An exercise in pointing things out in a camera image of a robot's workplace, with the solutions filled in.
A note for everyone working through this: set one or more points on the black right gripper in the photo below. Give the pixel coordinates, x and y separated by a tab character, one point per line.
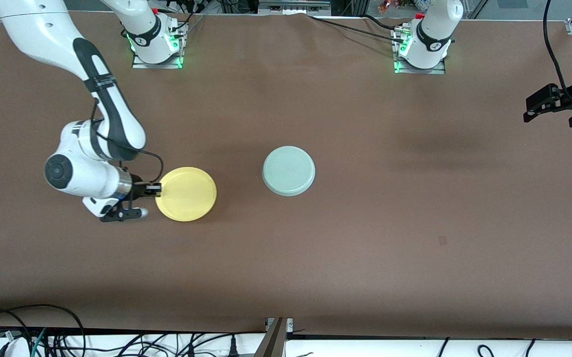
139	189

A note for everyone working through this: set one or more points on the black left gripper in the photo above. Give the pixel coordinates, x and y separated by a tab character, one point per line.
565	98

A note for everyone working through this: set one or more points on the yellow plate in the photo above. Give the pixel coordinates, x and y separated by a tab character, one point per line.
187	194

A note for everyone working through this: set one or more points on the pale green plate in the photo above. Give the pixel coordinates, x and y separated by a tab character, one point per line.
288	171

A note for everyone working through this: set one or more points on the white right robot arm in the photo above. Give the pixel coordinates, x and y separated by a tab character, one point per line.
112	114

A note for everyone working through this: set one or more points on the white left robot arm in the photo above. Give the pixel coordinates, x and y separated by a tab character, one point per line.
432	34

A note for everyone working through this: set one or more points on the brown table cover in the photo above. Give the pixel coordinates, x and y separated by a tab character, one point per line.
286	258

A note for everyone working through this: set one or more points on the black power plug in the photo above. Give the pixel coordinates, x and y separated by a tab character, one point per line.
233	349

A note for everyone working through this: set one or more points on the aluminium profile beam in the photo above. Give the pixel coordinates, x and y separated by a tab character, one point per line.
273	342

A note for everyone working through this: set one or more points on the grey power strip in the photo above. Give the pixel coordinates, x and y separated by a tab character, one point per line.
293	6

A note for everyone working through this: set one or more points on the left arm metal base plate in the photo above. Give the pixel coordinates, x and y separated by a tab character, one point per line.
439	70

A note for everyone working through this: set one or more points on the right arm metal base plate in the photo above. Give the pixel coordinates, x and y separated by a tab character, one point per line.
177	62

